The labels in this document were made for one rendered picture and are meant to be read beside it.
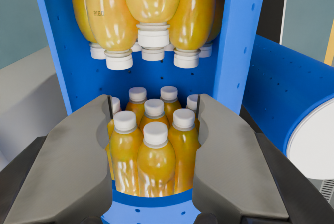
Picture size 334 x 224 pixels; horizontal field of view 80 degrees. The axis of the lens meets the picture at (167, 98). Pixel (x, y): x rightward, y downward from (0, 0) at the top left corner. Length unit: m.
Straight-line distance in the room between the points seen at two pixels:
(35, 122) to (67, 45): 0.28
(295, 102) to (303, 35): 1.19
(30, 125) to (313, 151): 0.69
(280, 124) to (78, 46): 0.51
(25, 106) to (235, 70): 0.47
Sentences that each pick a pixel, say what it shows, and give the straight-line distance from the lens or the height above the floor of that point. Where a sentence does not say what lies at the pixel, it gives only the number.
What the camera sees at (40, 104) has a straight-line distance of 0.61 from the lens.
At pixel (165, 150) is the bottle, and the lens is 0.33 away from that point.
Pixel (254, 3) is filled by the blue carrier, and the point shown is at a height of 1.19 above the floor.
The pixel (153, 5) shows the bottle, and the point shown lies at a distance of 0.23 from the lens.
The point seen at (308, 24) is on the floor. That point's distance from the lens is 1.75.
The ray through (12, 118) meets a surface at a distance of 0.53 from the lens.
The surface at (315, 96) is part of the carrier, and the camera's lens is 0.59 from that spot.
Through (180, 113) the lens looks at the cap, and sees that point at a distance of 0.36.
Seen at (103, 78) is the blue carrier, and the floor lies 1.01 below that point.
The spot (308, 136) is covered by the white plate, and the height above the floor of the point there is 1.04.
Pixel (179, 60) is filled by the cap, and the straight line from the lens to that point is 0.30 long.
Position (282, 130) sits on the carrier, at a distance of 0.60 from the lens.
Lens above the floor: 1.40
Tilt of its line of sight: 62 degrees down
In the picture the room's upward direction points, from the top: 175 degrees clockwise
